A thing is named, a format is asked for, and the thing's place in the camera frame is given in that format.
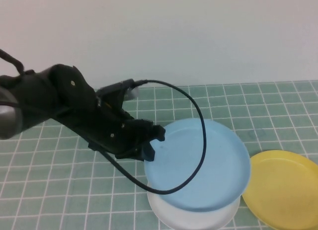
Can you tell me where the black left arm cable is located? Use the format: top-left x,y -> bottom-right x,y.
0,49 -> 27,76

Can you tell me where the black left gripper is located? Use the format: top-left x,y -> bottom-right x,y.
88,103 -> 166,162

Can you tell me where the black left camera cable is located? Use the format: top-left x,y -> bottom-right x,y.
99,78 -> 207,195

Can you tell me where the yellow plastic plate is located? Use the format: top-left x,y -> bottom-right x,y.
242,150 -> 318,230

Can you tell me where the light blue plastic plate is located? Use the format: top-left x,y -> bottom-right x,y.
144,118 -> 250,212

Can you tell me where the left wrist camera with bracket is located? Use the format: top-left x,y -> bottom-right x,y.
95,79 -> 140,109

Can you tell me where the white plastic plate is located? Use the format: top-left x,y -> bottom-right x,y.
147,180 -> 241,230

